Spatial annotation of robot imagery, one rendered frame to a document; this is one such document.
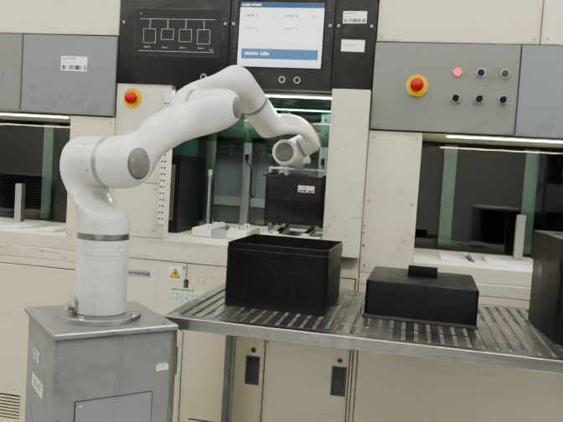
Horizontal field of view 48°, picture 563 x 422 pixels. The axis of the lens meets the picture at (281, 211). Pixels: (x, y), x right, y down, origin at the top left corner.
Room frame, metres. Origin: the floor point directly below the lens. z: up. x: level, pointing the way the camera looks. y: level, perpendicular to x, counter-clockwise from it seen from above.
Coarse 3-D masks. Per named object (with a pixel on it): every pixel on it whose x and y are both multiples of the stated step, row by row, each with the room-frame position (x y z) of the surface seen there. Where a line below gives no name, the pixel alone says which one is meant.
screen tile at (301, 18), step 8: (288, 16) 2.11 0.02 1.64; (296, 16) 2.10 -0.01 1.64; (304, 16) 2.10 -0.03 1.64; (320, 16) 2.09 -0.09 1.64; (288, 24) 2.11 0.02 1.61; (296, 24) 2.10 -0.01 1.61; (304, 24) 2.10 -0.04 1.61; (312, 24) 2.09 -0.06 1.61; (288, 32) 2.11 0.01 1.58; (312, 32) 2.09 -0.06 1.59; (288, 40) 2.11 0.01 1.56; (296, 40) 2.10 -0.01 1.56; (304, 40) 2.10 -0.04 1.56; (312, 40) 2.09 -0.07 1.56
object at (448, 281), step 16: (384, 272) 1.80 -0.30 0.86; (400, 272) 1.81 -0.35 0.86; (416, 272) 1.76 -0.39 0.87; (432, 272) 1.75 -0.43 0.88; (368, 288) 1.65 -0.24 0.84; (384, 288) 1.64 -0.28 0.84; (400, 288) 1.63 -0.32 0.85; (416, 288) 1.62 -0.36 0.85; (432, 288) 1.61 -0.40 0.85; (448, 288) 1.61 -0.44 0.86; (464, 288) 1.61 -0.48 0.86; (368, 304) 1.65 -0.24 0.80; (384, 304) 1.64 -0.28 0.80; (400, 304) 1.63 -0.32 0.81; (416, 304) 1.62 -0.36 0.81; (432, 304) 1.61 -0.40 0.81; (448, 304) 1.60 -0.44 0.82; (464, 304) 1.60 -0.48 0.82; (400, 320) 1.63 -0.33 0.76; (416, 320) 1.62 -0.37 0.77; (432, 320) 1.61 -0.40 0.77; (448, 320) 1.60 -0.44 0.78; (464, 320) 1.60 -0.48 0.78
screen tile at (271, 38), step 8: (248, 16) 2.13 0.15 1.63; (256, 16) 2.13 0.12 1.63; (264, 16) 2.12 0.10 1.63; (248, 24) 2.13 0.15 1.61; (256, 24) 2.13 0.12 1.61; (264, 24) 2.12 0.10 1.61; (272, 24) 2.12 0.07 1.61; (248, 32) 2.13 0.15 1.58; (256, 32) 2.13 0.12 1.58; (264, 32) 2.12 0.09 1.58; (272, 32) 2.12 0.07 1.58; (248, 40) 2.13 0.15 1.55; (256, 40) 2.13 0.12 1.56; (264, 40) 2.12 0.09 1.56; (272, 40) 2.12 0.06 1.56
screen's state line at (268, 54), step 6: (246, 54) 2.13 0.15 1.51; (252, 54) 2.13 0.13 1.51; (258, 54) 2.13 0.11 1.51; (264, 54) 2.12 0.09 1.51; (270, 54) 2.12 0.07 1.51; (276, 54) 2.11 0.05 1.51; (282, 54) 2.11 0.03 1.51; (288, 54) 2.11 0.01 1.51; (294, 54) 2.10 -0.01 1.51; (300, 54) 2.10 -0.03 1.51; (306, 54) 2.09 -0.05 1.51; (312, 54) 2.09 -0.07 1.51
